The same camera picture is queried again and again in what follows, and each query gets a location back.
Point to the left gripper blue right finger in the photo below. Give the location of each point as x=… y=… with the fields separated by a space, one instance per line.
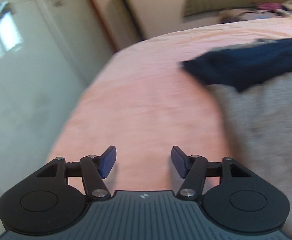
x=192 y=169

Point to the pink bed blanket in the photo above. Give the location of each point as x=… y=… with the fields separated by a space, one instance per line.
x=144 y=104

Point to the gold tower fan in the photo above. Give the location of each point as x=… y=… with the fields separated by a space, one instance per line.
x=131 y=16

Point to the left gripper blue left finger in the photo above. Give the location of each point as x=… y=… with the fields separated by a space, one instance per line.
x=94 y=169

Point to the magenta garment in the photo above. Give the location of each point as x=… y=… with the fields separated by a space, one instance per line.
x=269 y=6

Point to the brown wooden door frame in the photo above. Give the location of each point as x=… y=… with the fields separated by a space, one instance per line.
x=104 y=27

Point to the grey navy sequin sweater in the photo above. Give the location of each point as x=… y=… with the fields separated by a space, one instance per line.
x=252 y=84

